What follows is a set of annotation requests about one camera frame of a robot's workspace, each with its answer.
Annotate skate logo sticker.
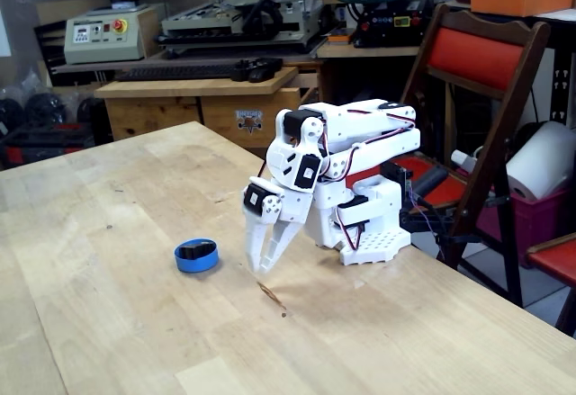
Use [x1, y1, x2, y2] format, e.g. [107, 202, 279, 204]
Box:
[236, 109, 265, 136]

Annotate red seat wooden chair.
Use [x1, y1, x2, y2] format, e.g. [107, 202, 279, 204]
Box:
[524, 231, 576, 337]

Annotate beige control box red button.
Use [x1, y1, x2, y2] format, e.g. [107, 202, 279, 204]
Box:
[63, 4, 162, 66]

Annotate black cylinder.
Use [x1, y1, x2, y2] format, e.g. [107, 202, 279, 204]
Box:
[411, 166, 449, 194]

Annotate black filament spool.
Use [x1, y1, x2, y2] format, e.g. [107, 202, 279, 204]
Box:
[24, 93, 68, 126]
[0, 95, 26, 133]
[76, 95, 107, 124]

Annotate black scroll saw machine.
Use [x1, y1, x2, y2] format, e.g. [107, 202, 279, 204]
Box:
[336, 0, 434, 49]

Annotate wooden workbench plank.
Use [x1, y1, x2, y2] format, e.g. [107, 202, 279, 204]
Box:
[316, 45, 422, 59]

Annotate purple cable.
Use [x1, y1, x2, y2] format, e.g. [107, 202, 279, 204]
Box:
[404, 185, 446, 261]

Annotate white robot arm with base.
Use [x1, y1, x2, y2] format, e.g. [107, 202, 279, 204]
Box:
[265, 98, 422, 266]

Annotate orange small book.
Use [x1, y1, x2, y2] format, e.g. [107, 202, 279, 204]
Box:
[326, 28, 356, 45]

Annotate black wooden bird toy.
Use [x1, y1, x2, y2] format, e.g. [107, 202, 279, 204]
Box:
[180, 241, 215, 261]

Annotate wooden folding chair red cushions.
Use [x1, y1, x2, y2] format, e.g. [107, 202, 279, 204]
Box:
[345, 2, 552, 309]

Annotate black keyboard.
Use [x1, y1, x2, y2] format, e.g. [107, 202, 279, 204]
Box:
[114, 64, 239, 84]

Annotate white paper towel roll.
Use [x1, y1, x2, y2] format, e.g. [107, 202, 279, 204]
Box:
[505, 120, 576, 202]

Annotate black controller board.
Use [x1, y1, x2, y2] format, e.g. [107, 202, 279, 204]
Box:
[380, 159, 413, 189]

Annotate white fixed gripper finger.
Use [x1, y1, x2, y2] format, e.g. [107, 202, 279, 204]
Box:
[259, 219, 302, 276]

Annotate black table clamp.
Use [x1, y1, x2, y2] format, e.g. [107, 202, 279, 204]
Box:
[398, 205, 482, 246]

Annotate magenta plastic bin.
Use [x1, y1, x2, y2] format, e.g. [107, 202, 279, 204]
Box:
[475, 187, 572, 270]

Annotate wooden cabinet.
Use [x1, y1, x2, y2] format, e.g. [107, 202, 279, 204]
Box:
[94, 66, 302, 151]

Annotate white moving gripper finger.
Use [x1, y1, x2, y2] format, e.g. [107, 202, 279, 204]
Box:
[244, 193, 284, 274]

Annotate red black crate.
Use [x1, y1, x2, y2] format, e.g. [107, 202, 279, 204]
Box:
[0, 122, 98, 169]

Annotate blue round shallow box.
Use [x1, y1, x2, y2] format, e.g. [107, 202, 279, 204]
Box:
[174, 238, 221, 274]

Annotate white panel with hooks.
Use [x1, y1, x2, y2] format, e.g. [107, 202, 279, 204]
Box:
[535, 46, 569, 126]

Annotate black handheld gadget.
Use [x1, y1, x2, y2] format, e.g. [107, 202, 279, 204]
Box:
[230, 57, 284, 85]

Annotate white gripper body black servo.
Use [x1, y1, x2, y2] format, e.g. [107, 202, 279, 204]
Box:
[241, 176, 316, 226]

